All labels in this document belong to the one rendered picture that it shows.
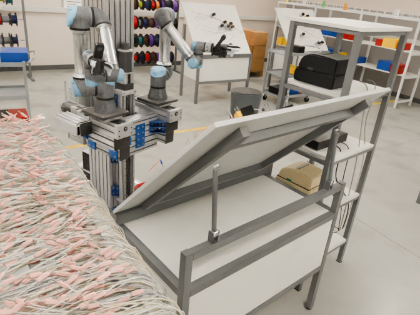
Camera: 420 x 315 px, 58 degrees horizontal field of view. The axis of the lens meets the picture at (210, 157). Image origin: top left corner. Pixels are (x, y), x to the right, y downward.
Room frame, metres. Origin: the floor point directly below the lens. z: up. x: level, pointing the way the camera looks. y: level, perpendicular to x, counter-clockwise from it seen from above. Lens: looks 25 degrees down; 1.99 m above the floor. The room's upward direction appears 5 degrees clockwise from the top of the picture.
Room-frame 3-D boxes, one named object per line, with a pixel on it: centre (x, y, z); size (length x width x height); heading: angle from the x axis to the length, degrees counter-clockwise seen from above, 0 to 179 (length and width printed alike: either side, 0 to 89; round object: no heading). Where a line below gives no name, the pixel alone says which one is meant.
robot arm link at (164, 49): (2.95, 0.42, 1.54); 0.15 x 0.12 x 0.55; 171
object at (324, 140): (2.53, -0.71, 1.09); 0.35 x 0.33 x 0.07; 132
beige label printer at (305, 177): (2.49, -0.67, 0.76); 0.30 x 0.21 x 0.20; 46
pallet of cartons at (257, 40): (9.51, -0.39, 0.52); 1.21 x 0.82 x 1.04; 124
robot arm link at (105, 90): (2.41, 0.73, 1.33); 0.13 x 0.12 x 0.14; 119
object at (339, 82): (2.50, -0.68, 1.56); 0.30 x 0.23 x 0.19; 44
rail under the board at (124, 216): (2.06, 0.03, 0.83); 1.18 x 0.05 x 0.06; 132
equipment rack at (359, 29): (2.53, -0.79, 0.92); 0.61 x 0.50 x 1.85; 132
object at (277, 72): (7.43, -1.44, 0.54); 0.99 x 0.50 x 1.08; 128
